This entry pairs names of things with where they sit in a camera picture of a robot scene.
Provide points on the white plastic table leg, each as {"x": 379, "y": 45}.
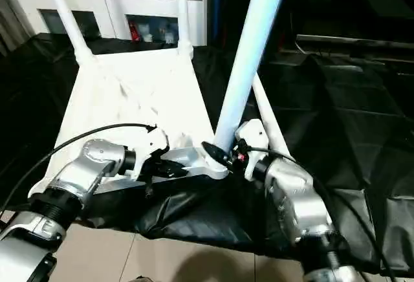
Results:
{"x": 68, "y": 17}
{"x": 268, "y": 117}
{"x": 249, "y": 55}
{"x": 182, "y": 10}

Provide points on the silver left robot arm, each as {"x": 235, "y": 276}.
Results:
{"x": 84, "y": 178}

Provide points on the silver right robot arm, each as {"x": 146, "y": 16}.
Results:
{"x": 304, "y": 211}

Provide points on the white plastic table top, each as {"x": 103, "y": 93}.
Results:
{"x": 142, "y": 94}

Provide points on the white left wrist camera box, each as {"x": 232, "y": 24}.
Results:
{"x": 150, "y": 143}

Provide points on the black flat bar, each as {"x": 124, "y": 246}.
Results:
{"x": 356, "y": 39}

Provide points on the white glass-door cabinet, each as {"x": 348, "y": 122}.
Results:
{"x": 97, "y": 0}

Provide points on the black plastic table mat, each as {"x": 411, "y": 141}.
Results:
{"x": 349, "y": 114}

